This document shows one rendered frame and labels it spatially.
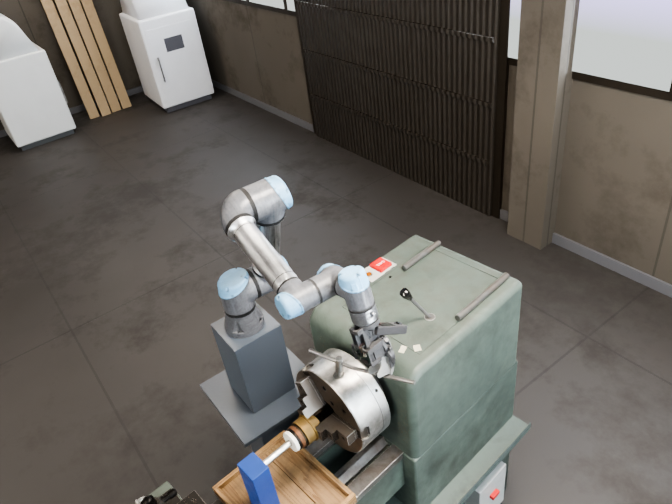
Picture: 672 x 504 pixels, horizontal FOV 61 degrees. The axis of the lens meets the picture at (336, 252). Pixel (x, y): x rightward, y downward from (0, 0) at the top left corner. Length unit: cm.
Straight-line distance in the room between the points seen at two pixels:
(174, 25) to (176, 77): 61
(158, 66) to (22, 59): 146
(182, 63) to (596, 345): 585
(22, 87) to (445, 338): 654
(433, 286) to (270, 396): 81
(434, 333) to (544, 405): 157
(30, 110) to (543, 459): 658
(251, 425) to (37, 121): 600
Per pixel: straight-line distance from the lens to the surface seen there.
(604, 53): 375
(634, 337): 381
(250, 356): 219
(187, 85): 780
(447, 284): 204
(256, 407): 237
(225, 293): 207
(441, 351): 181
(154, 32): 757
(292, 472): 203
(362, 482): 200
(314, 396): 185
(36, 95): 775
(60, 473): 360
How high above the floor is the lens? 254
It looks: 35 degrees down
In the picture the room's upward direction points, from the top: 8 degrees counter-clockwise
